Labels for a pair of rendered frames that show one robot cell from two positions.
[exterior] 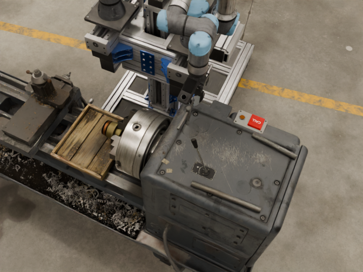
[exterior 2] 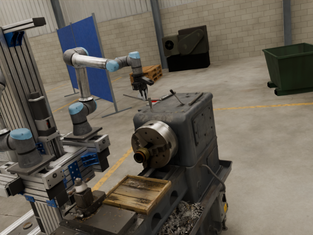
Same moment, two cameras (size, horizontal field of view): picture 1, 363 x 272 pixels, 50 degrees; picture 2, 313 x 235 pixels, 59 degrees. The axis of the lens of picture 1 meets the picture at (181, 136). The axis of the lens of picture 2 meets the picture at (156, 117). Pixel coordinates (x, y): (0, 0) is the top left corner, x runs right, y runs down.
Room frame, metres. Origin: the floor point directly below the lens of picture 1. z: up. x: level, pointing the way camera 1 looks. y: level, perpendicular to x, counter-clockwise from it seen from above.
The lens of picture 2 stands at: (0.50, 1.91, 1.86)
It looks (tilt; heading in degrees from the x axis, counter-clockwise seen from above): 18 degrees down; 282
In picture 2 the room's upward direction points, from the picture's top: 11 degrees counter-clockwise
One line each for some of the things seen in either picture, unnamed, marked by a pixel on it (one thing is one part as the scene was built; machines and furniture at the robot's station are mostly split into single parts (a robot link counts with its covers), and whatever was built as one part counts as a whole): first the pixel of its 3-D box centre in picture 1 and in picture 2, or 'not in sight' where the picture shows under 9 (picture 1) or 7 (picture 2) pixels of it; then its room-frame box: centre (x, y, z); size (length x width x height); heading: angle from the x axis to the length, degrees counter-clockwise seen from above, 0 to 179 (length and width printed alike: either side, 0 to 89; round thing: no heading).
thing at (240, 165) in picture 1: (222, 176); (177, 125); (0.78, -0.20, 1.06); 0.59 x 0.48 x 0.39; 68
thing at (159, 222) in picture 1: (208, 222); (188, 190); (0.78, -0.19, 0.43); 0.60 x 0.48 x 0.86; 68
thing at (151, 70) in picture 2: not in sight; (146, 74); (2.58, -7.85, 0.22); 1.25 x 0.86 x 0.44; 80
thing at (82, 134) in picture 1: (94, 140); (136, 192); (1.02, 0.45, 0.89); 0.36 x 0.30 x 0.04; 158
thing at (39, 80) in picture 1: (38, 76); (79, 186); (1.22, 0.73, 1.13); 0.08 x 0.08 x 0.03
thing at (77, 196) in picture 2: (42, 86); (84, 196); (1.22, 0.72, 1.07); 0.07 x 0.07 x 0.10; 68
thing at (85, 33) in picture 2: not in sight; (81, 63); (4.03, -5.92, 1.18); 4.12 x 0.80 x 2.35; 129
